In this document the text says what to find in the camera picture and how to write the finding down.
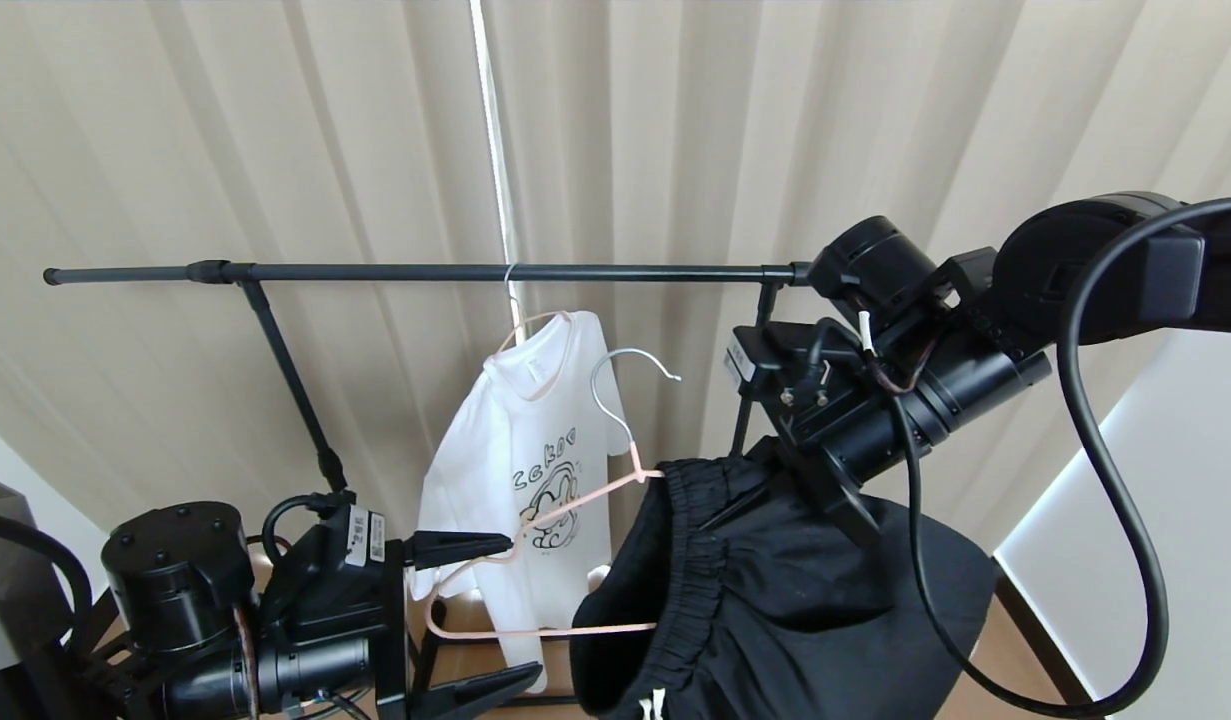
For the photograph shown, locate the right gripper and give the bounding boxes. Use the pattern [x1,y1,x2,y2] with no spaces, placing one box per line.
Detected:
[723,320,1055,550]

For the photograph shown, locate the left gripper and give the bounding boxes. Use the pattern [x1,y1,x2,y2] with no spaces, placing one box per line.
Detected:
[163,503,545,720]

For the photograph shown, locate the white printed garment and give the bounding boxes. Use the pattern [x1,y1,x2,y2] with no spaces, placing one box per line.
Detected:
[410,310,632,694]

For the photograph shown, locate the black garment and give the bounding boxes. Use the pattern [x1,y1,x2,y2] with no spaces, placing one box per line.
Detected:
[570,437,999,720]

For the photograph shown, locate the pink clothes hanger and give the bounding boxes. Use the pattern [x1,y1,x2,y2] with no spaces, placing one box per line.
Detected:
[495,264,576,403]
[423,347,683,642]

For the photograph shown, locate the black clothes rack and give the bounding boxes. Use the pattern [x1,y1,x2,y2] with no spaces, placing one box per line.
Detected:
[43,260,818,713]

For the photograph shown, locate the beige curtain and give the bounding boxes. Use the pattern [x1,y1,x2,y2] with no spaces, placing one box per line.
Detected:
[0,0,1231,561]

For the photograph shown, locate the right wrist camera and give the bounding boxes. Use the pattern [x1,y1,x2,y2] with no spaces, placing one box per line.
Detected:
[760,320,882,443]

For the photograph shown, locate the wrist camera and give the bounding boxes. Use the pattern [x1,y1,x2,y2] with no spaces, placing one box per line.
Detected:
[261,490,362,643]
[760,320,882,443]

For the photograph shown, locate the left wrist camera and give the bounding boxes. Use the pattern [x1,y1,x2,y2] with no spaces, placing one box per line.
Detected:
[261,490,362,643]

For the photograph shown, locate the black cable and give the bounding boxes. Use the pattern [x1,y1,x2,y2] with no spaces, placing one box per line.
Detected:
[0,508,97,661]
[890,195,1231,720]

